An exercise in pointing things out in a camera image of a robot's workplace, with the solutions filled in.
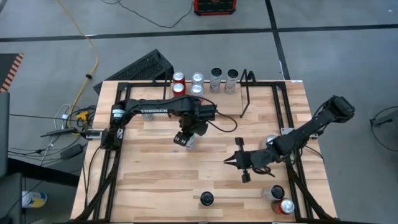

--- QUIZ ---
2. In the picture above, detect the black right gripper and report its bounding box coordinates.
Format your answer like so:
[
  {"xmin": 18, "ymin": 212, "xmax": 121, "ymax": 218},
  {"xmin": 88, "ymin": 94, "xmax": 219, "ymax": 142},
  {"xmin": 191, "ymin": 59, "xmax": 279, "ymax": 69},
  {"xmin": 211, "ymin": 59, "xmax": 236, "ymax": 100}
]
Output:
[{"xmin": 223, "ymin": 136, "xmax": 261, "ymax": 185}]

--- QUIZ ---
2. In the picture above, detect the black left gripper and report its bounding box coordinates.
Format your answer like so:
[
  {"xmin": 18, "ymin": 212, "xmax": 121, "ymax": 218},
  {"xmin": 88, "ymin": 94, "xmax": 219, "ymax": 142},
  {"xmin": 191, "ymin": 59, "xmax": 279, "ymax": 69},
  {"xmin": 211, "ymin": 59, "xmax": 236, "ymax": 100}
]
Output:
[{"xmin": 172, "ymin": 116, "xmax": 209, "ymax": 147}]

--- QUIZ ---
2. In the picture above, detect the white slim energy can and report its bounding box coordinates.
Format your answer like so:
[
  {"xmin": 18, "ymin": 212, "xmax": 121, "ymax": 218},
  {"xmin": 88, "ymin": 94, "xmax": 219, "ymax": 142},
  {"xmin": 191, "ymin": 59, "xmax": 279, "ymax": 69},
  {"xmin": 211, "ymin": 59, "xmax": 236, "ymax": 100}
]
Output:
[
  {"xmin": 224, "ymin": 68, "xmax": 239, "ymax": 95},
  {"xmin": 209, "ymin": 67, "xmax": 223, "ymax": 93},
  {"xmin": 185, "ymin": 133, "xmax": 197, "ymax": 151},
  {"xmin": 261, "ymin": 185, "xmax": 285, "ymax": 201}
]

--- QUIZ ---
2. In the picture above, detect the raspberry lime sparkling water can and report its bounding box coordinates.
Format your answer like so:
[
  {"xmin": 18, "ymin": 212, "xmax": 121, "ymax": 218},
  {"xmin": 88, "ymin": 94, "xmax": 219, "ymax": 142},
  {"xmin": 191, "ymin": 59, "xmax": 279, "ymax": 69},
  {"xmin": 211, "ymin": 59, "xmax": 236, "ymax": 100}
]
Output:
[{"xmin": 190, "ymin": 83, "xmax": 205, "ymax": 98}]

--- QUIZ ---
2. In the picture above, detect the red Coca-Cola can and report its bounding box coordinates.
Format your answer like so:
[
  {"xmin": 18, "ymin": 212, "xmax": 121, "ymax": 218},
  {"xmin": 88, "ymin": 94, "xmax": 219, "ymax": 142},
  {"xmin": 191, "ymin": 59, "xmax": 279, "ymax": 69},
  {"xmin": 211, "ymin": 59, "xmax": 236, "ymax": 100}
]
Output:
[
  {"xmin": 172, "ymin": 82, "xmax": 187, "ymax": 98},
  {"xmin": 172, "ymin": 71, "xmax": 187, "ymax": 85}
]

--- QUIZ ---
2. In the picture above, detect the white and coral beverage can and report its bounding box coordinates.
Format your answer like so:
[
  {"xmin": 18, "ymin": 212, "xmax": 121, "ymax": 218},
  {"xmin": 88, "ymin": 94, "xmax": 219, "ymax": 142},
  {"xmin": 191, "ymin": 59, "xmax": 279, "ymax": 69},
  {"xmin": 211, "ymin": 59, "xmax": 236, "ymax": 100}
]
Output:
[
  {"xmin": 191, "ymin": 72, "xmax": 205, "ymax": 85},
  {"xmin": 264, "ymin": 134, "xmax": 278, "ymax": 147}
]

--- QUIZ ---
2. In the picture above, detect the dark red beverage can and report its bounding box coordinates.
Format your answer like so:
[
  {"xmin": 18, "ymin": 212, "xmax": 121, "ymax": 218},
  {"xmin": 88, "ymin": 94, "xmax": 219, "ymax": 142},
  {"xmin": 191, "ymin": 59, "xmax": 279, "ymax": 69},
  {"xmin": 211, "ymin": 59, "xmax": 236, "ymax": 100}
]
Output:
[{"xmin": 270, "ymin": 198, "xmax": 295, "ymax": 216}]

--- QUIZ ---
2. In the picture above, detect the white red Celsius slim can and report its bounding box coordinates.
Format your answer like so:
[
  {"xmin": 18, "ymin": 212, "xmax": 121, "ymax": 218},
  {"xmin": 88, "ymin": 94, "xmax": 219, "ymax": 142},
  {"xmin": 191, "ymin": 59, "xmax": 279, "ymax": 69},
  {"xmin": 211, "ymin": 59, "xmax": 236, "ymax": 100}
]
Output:
[{"xmin": 200, "ymin": 191, "xmax": 215, "ymax": 207}]

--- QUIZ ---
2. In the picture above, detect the black perforated wedge stand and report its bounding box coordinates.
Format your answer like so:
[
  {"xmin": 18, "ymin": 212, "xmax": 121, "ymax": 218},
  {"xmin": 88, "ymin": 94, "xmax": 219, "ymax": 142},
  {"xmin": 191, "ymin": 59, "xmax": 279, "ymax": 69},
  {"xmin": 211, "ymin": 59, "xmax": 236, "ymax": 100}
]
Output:
[{"xmin": 93, "ymin": 49, "xmax": 175, "ymax": 95}]

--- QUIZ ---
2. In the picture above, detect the black power brick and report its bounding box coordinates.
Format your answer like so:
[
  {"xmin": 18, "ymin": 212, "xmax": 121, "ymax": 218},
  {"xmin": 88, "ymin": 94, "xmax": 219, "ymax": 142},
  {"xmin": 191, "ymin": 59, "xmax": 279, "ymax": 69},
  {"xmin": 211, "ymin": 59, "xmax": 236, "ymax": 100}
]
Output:
[{"xmin": 60, "ymin": 143, "xmax": 84, "ymax": 160}]

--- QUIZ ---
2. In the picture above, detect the red black equipment case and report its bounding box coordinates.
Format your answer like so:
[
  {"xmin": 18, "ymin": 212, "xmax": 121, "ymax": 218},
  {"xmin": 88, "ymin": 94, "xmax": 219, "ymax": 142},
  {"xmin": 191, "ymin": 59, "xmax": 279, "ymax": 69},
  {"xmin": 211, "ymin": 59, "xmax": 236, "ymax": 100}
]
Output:
[{"xmin": 193, "ymin": 0, "xmax": 238, "ymax": 16}]

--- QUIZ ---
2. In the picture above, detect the black flat power adapter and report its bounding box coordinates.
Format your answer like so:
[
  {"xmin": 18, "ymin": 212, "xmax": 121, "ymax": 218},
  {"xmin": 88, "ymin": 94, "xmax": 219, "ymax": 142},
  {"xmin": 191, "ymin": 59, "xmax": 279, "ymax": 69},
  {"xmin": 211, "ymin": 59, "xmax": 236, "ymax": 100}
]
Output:
[{"xmin": 39, "ymin": 126, "xmax": 78, "ymax": 138}]

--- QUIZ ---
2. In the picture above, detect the grey stand leg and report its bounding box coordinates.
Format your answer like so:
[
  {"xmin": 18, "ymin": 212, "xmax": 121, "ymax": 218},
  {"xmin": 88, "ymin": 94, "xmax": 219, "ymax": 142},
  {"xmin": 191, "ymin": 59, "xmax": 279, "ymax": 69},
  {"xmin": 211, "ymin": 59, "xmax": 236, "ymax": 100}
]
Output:
[{"xmin": 369, "ymin": 107, "xmax": 398, "ymax": 129}]

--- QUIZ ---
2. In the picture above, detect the white yellow canister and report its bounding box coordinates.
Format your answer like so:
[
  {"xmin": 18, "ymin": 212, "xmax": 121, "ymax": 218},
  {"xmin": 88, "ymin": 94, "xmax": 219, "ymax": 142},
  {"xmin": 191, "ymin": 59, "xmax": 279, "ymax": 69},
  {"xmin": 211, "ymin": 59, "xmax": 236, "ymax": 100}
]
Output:
[{"xmin": 21, "ymin": 190, "xmax": 48, "ymax": 208}]

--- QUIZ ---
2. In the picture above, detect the grey cabinet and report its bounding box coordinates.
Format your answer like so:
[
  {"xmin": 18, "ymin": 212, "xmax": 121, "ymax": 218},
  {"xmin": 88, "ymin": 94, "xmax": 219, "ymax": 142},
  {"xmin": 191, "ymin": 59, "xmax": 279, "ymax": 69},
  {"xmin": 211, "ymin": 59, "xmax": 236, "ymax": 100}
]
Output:
[
  {"xmin": 0, "ymin": 91, "xmax": 11, "ymax": 180},
  {"xmin": 0, "ymin": 172, "xmax": 25, "ymax": 224}
]

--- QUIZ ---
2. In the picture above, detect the hazard striped black mat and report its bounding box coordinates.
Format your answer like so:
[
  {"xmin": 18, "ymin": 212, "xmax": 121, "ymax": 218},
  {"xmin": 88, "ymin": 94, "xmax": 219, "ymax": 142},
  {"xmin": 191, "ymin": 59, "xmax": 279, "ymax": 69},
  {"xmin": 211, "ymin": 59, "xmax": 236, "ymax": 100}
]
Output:
[{"xmin": 0, "ymin": 52, "xmax": 25, "ymax": 93}]

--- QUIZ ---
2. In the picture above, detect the black aluminium table frame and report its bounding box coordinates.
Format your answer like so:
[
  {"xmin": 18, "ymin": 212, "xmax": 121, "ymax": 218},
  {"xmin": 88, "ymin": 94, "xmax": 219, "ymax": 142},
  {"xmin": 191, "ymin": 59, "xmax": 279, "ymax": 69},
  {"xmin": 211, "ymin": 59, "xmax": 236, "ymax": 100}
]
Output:
[{"xmin": 72, "ymin": 80, "xmax": 338, "ymax": 223}]

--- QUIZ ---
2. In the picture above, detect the black floor cable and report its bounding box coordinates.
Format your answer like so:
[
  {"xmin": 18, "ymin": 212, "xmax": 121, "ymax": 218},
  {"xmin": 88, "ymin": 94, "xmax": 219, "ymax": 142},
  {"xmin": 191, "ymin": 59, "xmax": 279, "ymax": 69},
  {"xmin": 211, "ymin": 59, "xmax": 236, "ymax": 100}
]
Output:
[
  {"xmin": 101, "ymin": 0, "xmax": 195, "ymax": 29},
  {"xmin": 368, "ymin": 107, "xmax": 398, "ymax": 162}
]

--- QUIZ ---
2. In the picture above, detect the yellow extension cable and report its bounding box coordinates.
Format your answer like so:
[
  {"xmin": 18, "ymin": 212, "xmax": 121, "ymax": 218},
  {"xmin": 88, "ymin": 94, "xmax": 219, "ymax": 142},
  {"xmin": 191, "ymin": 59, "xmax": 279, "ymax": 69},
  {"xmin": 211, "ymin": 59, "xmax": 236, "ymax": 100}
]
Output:
[{"xmin": 57, "ymin": 0, "xmax": 100, "ymax": 116}]

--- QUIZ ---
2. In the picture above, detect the white charger cable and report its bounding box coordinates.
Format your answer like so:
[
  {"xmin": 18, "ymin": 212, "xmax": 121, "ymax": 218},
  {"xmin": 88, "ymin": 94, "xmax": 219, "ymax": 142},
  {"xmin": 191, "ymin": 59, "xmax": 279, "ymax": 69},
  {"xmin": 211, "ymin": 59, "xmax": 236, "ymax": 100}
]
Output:
[{"xmin": 54, "ymin": 103, "xmax": 73, "ymax": 125}]

